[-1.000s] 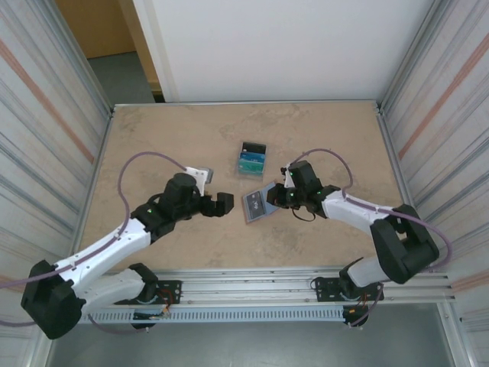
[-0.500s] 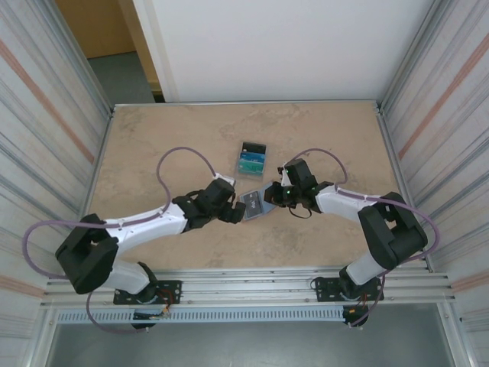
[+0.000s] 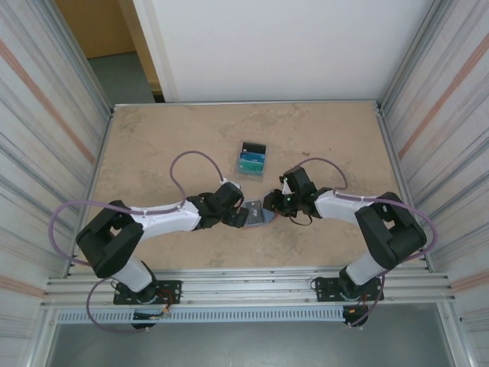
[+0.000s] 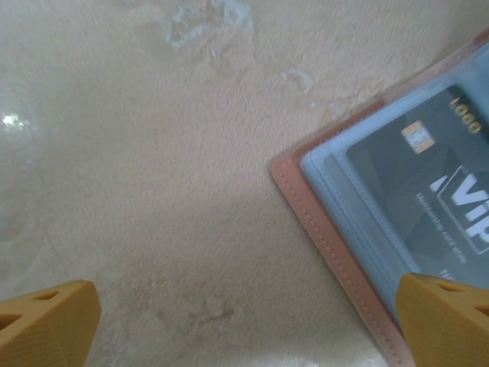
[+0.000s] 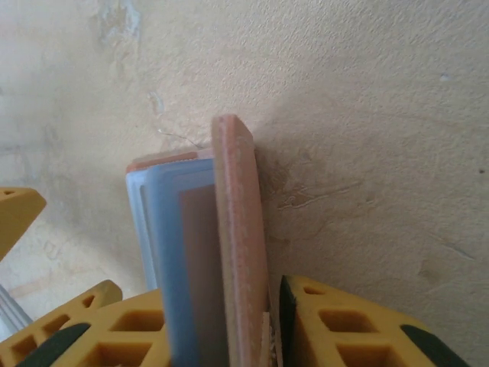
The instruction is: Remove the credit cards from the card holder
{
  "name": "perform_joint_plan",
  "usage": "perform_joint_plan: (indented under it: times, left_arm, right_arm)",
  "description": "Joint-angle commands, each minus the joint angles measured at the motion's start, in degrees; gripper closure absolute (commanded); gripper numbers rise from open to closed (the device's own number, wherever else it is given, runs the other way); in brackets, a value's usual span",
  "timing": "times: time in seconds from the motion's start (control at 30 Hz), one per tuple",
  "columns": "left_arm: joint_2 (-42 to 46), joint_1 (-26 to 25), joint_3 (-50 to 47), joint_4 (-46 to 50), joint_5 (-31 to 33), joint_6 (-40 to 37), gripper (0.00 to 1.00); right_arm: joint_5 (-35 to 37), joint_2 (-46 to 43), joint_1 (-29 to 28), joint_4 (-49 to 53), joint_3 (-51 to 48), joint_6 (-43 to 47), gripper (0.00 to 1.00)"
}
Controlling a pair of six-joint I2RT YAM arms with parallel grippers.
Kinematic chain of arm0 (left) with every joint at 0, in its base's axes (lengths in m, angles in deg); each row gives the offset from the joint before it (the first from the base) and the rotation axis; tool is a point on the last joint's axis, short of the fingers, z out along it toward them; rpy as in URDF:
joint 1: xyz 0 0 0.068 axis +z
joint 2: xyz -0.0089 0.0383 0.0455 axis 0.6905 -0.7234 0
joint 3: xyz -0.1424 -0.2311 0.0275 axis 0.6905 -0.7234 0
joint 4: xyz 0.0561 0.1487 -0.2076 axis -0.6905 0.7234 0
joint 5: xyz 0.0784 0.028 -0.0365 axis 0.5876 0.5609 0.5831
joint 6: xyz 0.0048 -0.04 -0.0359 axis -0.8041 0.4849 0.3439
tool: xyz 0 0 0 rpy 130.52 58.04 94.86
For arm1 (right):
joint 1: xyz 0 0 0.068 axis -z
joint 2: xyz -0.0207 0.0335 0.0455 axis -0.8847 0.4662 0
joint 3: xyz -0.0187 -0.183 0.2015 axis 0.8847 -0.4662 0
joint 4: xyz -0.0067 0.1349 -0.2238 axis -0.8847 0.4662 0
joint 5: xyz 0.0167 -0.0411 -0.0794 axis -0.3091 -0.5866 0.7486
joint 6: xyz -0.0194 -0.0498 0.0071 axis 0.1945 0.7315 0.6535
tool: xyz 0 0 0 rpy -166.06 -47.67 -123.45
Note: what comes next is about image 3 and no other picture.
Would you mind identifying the teal credit card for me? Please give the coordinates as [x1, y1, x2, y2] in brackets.
[236, 159, 266, 174]

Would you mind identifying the dark grey credit card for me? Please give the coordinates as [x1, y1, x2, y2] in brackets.
[242, 200, 267, 227]

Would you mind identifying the black base connector block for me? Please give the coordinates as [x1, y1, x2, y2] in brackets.
[130, 310, 171, 330]
[342, 304, 371, 329]

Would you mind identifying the grey slotted cable duct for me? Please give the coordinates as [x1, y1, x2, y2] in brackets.
[56, 307, 345, 325]

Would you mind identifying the aluminium rail frame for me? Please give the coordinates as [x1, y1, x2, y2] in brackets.
[44, 267, 458, 307]

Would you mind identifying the thin black cable loop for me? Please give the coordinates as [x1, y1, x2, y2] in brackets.
[288, 212, 313, 227]

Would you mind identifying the clear acrylic card stand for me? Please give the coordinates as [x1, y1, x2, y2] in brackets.
[233, 141, 268, 183]

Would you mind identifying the wooden door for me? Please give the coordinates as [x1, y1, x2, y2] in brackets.
[56, 0, 164, 95]

